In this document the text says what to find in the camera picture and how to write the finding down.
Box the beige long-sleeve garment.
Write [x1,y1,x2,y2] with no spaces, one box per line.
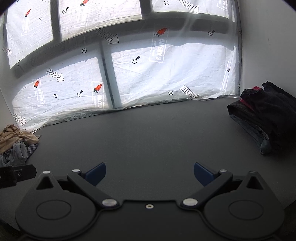
[1,124,39,154]

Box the dark folded clothes stack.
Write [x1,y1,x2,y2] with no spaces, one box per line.
[227,81,295,156]

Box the grey crumpled garment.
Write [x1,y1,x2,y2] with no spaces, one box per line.
[0,141,28,167]

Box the blue checkered cloth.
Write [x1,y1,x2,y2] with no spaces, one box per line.
[27,144,39,159]

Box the white printed plastic sheet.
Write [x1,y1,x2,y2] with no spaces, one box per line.
[1,1,241,131]

